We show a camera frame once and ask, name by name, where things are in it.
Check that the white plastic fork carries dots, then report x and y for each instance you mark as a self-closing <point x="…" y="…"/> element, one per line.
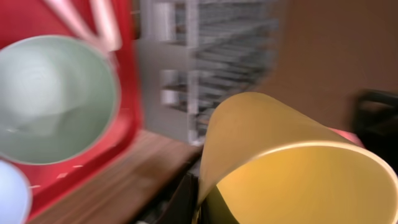
<point x="66" y="11"/>

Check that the white plastic spoon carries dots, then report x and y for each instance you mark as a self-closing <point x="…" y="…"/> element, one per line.
<point x="108" y="34"/>

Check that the red serving tray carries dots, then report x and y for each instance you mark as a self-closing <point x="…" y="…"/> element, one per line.
<point x="21" y="19"/>

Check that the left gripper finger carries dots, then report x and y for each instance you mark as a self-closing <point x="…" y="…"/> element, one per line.
<point x="181" y="207"/>

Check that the mint green bowl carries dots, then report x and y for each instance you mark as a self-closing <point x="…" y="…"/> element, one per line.
<point x="59" y="96"/>

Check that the small light blue bowl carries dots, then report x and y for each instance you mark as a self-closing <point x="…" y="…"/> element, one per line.
<point x="16" y="195"/>

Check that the yellow plastic cup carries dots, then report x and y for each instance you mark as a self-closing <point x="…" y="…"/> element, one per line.
<point x="264" y="162"/>

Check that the grey dishwasher rack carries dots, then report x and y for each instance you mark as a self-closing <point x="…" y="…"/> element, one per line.
<point x="194" y="54"/>

